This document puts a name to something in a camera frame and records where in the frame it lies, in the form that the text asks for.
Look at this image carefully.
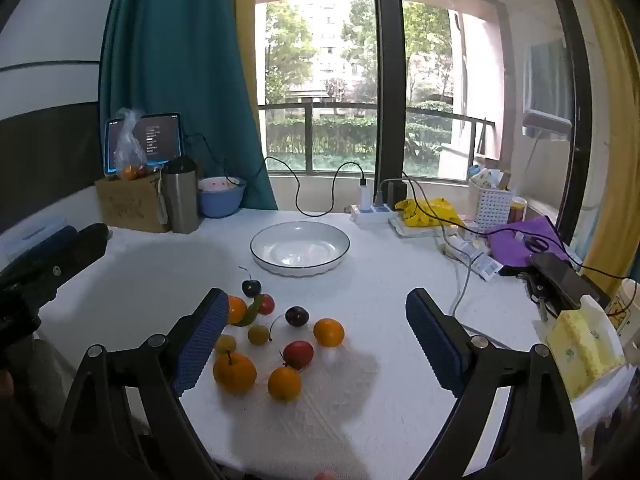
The yellow printed plastic bag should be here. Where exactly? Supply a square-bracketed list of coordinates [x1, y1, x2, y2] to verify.
[395, 198, 466, 228]

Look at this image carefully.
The white flat packet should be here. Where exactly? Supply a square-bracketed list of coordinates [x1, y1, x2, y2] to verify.
[390, 215, 466, 238]

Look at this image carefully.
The blue and white tissue box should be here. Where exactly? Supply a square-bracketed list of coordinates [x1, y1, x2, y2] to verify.
[0, 215, 68, 261]

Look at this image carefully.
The blue plastic bowl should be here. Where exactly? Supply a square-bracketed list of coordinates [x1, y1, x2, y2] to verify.
[197, 176, 247, 219]

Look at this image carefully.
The tablet with dark screen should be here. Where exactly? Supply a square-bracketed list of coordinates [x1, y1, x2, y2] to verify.
[103, 112, 182, 175]

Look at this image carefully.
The balcony railing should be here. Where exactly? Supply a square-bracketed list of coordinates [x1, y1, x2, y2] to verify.
[257, 101, 488, 171]

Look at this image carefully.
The white plate with dark rim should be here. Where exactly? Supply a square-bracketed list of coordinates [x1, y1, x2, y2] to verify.
[250, 221, 351, 277]

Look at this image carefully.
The large tangerine with stem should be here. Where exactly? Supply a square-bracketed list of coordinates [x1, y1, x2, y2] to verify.
[213, 350, 258, 394]

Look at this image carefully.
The black phone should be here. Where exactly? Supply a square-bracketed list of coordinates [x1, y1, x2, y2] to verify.
[530, 252, 608, 311]

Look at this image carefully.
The purple cloth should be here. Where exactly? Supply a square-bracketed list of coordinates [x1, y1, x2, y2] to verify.
[484, 216, 571, 267]

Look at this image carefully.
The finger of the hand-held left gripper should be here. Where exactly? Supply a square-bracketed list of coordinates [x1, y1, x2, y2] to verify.
[12, 226, 78, 267]
[50, 223, 110, 293]

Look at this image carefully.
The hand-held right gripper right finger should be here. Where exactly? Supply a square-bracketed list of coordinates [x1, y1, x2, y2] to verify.
[405, 287, 583, 480]

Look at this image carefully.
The white perforated basket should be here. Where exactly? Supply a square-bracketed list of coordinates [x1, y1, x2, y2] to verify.
[467, 177, 514, 227]

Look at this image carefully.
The yellow tissue pack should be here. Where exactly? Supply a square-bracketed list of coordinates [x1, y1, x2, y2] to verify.
[545, 295, 626, 401]

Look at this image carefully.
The black window frame post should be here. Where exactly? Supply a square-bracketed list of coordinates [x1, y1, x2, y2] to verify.
[371, 0, 408, 211]
[540, 0, 596, 246]

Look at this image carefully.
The dark plum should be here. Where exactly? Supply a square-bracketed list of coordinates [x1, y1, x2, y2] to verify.
[268, 306, 310, 343]

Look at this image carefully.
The clear plastic bag of tangerines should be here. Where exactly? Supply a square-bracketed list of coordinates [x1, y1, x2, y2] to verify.
[114, 108, 150, 181]

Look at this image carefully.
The black charging cable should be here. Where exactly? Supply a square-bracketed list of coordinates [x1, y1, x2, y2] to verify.
[186, 133, 368, 217]
[402, 172, 633, 281]

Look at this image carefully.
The white and pink bowl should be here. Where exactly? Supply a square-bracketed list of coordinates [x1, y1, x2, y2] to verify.
[199, 176, 241, 193]

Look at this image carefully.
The brown cardboard box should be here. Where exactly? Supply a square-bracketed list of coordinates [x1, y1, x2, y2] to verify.
[95, 174, 171, 233]

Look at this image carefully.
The white power strip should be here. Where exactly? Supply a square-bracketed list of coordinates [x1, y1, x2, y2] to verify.
[349, 203, 403, 224]

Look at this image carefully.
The white tube packet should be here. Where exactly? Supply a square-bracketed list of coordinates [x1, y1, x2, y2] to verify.
[440, 237, 503, 281]

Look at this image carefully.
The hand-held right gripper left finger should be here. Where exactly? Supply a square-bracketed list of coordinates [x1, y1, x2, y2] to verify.
[52, 287, 231, 480]

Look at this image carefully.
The grey cable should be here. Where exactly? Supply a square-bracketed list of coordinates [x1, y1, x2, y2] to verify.
[435, 220, 501, 346]

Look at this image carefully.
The bunch of keys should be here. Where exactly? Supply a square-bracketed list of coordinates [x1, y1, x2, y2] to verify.
[522, 272, 556, 321]

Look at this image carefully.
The stainless steel travel mug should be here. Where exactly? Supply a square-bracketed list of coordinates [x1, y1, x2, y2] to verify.
[160, 156, 201, 234]

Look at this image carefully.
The yellow curtain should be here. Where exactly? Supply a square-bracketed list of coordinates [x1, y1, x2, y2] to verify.
[565, 0, 640, 281]
[227, 0, 268, 161]

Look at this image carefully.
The teal curtain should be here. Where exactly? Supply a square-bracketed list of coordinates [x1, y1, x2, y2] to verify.
[98, 0, 278, 211]

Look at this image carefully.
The small dark cherry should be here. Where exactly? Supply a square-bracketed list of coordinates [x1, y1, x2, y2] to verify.
[239, 266, 262, 298]

